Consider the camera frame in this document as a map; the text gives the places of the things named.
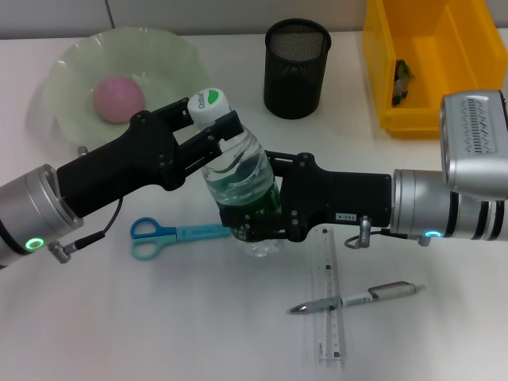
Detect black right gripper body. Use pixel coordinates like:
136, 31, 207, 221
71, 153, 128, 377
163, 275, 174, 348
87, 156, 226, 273
277, 152, 394, 243

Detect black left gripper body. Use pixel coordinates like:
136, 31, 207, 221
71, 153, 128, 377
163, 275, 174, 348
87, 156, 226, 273
57, 110, 186, 219

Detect clear bottle green label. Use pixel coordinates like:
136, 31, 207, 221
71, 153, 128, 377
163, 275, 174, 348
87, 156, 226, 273
187, 89, 287, 259

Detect pink peach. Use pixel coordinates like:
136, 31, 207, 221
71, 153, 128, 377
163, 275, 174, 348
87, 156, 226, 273
93, 75, 146, 125

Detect blue scissors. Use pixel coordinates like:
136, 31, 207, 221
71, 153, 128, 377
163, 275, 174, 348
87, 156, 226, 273
129, 217, 232, 262

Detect green plastic wrapper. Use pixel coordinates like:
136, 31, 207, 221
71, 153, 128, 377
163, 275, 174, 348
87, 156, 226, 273
391, 58, 417, 107

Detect silver white pen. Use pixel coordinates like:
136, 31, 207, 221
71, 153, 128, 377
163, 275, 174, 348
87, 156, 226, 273
289, 280, 426, 315

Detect green glass fruit plate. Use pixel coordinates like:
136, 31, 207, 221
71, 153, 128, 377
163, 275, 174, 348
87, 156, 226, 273
41, 25, 214, 154

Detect transparent ruler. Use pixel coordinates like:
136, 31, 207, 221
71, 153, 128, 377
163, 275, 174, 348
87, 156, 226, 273
303, 225, 350, 360

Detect black mesh cup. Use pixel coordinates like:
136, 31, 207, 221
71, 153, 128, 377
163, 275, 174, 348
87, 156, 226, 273
263, 17, 333, 120

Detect yellow plastic bin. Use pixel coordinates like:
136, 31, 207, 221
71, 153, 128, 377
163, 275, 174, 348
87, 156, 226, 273
361, 0, 503, 139

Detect left gripper cable with plug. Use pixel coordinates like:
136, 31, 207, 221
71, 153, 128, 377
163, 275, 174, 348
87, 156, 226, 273
47, 145, 124, 263

